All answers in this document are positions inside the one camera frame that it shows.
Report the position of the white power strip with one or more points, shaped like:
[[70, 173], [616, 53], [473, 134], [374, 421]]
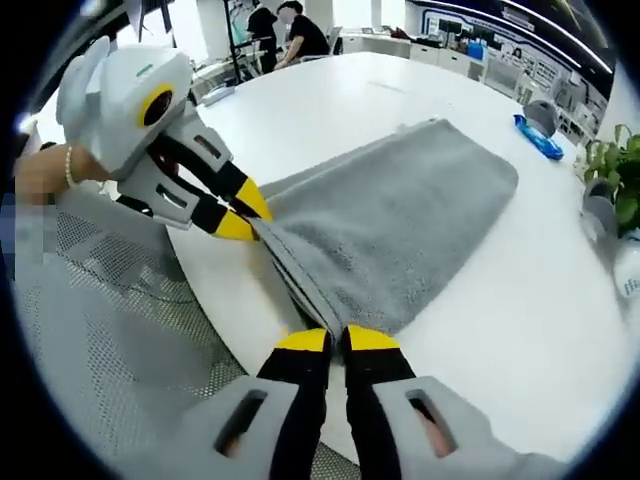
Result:
[[220, 95]]

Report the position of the row of white cabinets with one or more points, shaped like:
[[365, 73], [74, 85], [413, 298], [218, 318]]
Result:
[[450, 57]]

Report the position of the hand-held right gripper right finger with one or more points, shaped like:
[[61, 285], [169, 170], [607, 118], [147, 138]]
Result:
[[380, 400]]

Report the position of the green potted plant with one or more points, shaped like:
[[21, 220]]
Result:
[[620, 170]]

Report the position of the person's left hand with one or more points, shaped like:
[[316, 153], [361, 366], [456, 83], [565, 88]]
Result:
[[90, 167]]

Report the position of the white table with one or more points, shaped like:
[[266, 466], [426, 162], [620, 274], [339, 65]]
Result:
[[500, 325]]

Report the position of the grey mesh office chair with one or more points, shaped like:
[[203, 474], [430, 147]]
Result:
[[125, 325]]

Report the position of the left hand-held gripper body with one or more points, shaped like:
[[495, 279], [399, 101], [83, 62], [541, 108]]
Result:
[[130, 95]]

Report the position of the grey towel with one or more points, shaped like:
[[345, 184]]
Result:
[[390, 210]]

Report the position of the blue wipes packet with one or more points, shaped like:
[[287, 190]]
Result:
[[542, 142]]

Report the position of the blue storage box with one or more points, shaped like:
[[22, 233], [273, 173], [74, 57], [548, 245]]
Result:
[[477, 51]]

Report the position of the white plastic bottle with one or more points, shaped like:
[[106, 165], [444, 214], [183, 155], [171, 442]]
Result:
[[629, 275]]

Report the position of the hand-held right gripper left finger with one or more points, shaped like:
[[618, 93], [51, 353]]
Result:
[[295, 400]]

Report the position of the dark red bag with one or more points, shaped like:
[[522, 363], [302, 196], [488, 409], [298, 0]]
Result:
[[398, 33]]

